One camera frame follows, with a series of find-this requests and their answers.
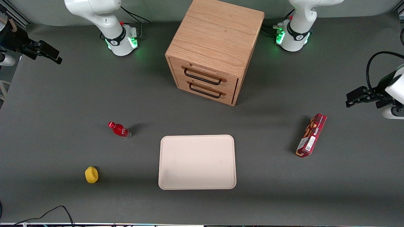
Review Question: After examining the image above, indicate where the yellow lemon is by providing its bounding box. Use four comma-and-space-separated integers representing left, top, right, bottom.
85, 166, 99, 184

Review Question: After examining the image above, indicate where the black right arm base cable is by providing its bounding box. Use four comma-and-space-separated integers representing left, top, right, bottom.
120, 5, 152, 40

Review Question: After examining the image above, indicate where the aluminium frame rail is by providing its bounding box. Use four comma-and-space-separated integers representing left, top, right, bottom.
0, 3, 32, 28

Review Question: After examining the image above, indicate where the wooden drawer cabinet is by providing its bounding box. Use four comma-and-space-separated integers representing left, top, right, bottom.
165, 0, 265, 107

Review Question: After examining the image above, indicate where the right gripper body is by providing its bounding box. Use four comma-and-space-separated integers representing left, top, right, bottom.
0, 5, 40, 59

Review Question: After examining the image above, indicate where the black arm base cable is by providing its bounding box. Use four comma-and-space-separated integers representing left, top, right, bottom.
261, 9, 296, 36
120, 5, 152, 40

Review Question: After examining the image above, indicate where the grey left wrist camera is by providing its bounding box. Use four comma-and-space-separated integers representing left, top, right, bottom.
382, 105, 404, 120

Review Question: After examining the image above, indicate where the thin black table cable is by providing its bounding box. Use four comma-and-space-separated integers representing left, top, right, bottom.
0, 205, 75, 227

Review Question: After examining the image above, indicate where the red cookie box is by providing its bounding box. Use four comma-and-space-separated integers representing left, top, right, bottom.
295, 113, 327, 158

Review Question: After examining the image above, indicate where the black looped gripper cable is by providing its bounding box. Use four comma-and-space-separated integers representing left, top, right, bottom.
366, 51, 404, 92

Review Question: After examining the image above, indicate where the black left arm base cable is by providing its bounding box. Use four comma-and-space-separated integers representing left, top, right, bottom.
261, 9, 296, 36

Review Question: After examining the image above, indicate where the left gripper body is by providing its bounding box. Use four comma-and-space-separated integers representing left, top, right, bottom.
373, 64, 404, 109

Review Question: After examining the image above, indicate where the beige rectangular tray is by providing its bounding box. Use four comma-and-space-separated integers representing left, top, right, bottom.
158, 135, 237, 190

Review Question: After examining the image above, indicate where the red plastic bottle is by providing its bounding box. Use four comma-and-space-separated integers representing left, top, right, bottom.
108, 121, 132, 138

